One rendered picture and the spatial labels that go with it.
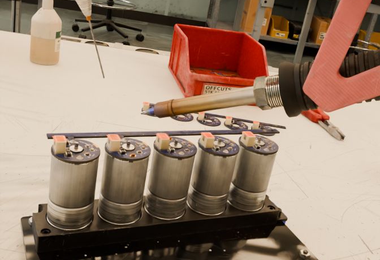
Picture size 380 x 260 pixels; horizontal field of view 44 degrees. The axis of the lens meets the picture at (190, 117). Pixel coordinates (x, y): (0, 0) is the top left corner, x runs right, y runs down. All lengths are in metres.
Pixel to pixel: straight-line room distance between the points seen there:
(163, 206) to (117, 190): 0.03
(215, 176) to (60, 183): 0.09
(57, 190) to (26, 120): 0.19
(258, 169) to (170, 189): 0.06
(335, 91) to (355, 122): 0.39
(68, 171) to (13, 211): 0.08
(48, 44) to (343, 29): 0.43
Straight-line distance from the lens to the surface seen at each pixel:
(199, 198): 0.29
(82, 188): 0.25
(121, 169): 0.25
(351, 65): 0.20
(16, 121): 0.43
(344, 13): 0.19
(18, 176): 0.35
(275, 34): 4.38
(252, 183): 0.30
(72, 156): 0.25
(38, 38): 0.58
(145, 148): 0.26
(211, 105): 0.22
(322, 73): 0.19
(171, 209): 0.28
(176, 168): 0.26
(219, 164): 0.28
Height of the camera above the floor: 0.93
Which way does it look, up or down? 22 degrees down
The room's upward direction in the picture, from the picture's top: 10 degrees clockwise
